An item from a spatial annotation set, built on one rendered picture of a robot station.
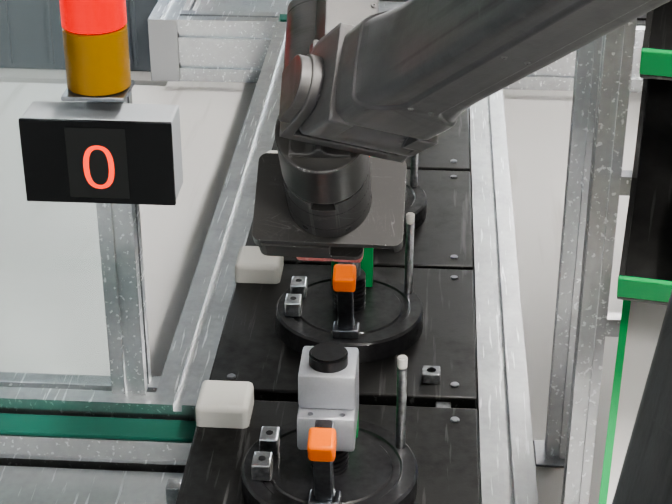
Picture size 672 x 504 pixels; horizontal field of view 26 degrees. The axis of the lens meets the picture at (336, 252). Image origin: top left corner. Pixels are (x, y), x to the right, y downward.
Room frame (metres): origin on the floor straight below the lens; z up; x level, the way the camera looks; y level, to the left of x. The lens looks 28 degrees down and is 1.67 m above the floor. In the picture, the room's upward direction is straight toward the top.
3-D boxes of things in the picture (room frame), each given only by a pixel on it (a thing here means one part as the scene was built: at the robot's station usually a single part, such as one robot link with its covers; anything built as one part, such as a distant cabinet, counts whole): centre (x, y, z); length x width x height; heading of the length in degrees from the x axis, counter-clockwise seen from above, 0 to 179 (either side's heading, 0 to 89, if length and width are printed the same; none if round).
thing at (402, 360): (0.97, -0.05, 1.03); 0.01 x 0.01 x 0.08
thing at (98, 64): (1.08, 0.19, 1.29); 0.05 x 0.05 x 0.05
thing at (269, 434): (0.97, 0.05, 1.00); 0.02 x 0.01 x 0.02; 176
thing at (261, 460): (0.93, 0.06, 1.00); 0.02 x 0.01 x 0.02; 176
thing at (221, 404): (1.05, 0.10, 0.97); 0.05 x 0.05 x 0.04; 86
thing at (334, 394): (0.96, 0.00, 1.06); 0.08 x 0.04 x 0.07; 176
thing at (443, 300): (1.20, -0.01, 1.01); 0.24 x 0.24 x 0.13; 86
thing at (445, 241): (1.44, -0.03, 1.01); 0.24 x 0.24 x 0.13; 86
